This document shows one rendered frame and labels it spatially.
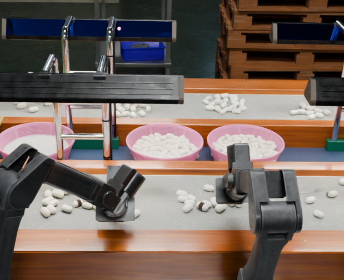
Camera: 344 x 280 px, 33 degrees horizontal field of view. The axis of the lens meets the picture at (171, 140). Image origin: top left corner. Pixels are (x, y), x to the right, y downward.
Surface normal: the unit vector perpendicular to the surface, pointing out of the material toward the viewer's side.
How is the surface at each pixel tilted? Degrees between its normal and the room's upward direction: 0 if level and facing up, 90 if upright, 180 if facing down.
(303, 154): 0
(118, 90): 58
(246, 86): 0
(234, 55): 90
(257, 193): 36
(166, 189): 0
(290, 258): 90
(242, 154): 50
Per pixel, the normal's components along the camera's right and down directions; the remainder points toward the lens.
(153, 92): 0.04, -0.09
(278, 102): 0.03, -0.89
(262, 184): 0.07, -0.45
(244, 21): 0.04, 0.45
